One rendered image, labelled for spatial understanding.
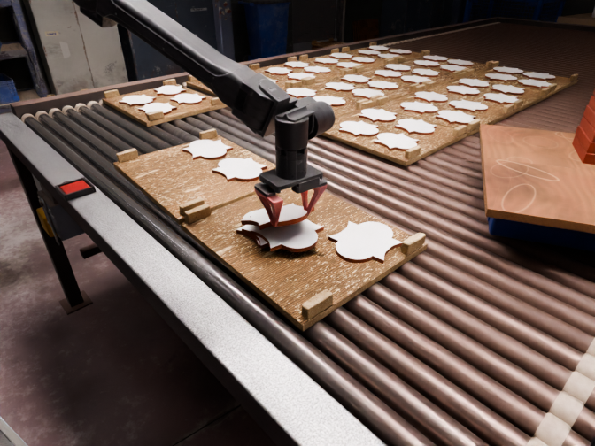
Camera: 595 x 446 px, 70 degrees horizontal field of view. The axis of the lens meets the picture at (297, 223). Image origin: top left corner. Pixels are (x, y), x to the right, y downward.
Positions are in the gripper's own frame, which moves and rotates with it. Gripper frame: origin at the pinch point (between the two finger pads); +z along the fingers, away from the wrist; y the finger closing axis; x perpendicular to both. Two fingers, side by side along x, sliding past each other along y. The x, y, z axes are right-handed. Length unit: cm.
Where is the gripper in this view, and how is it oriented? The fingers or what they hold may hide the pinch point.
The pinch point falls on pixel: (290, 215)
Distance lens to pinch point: 81.7
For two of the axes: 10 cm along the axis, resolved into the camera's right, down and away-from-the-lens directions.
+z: -0.2, 8.4, 5.4
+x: 5.9, 4.4, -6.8
